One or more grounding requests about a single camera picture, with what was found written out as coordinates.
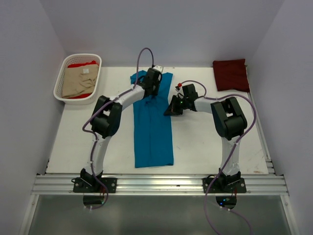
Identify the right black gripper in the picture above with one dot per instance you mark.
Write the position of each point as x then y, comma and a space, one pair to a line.
172, 109

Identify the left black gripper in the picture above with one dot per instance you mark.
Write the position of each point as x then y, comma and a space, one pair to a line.
154, 92

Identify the blue t shirt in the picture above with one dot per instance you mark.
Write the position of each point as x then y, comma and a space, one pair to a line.
153, 144

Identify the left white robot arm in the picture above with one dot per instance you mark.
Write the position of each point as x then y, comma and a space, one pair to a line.
105, 122

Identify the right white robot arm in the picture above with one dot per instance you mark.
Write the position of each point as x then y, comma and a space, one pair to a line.
230, 124

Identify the folded dark red shirt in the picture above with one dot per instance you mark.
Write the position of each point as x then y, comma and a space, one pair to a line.
231, 75

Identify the white plastic basket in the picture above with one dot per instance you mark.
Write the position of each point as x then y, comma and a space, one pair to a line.
78, 79

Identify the beige shirt in basket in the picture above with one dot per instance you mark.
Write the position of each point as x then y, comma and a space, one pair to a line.
79, 82

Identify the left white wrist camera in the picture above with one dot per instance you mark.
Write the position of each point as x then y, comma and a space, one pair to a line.
158, 68

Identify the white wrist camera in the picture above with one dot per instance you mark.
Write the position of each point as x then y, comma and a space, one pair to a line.
178, 87
158, 68

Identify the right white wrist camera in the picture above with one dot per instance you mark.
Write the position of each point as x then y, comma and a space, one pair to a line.
178, 87

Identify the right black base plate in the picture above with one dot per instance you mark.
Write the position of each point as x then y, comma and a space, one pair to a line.
224, 184

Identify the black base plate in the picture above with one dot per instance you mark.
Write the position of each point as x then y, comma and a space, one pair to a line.
224, 184
110, 184

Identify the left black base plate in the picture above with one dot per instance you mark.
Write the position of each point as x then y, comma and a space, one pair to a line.
110, 184

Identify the aluminium mounting rail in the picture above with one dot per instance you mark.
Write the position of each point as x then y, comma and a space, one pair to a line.
158, 184

